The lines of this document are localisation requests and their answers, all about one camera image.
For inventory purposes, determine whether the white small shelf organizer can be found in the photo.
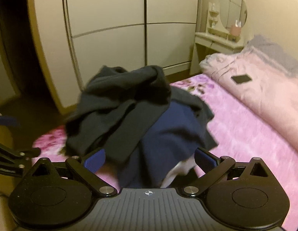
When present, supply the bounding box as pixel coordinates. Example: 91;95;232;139
206;2;220;33

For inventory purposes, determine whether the black smartphone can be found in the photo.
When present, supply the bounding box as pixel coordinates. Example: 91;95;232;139
231;74;252;85

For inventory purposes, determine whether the pink cup on dresser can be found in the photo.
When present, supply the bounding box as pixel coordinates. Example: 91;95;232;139
229;20;241;37

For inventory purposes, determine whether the grey pillow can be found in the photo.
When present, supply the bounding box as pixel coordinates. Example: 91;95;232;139
244;34;298;77

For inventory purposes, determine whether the white sliding-door wardrobe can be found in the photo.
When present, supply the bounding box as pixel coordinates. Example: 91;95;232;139
27;0;200;114

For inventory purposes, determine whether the round vanity mirror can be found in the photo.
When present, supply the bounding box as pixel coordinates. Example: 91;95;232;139
219;0;247;30

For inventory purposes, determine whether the navy blue garment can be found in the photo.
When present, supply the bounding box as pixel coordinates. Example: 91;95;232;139
118;101;200;188

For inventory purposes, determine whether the pink floral fleece bed blanket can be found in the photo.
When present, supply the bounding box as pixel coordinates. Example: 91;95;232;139
33;74;298;230

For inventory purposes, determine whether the light pink quilted comforter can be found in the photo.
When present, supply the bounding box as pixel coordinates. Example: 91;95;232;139
200;51;298;152

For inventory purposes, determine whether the dark grey-black garment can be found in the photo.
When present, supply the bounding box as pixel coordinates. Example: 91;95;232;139
65;66;217;164

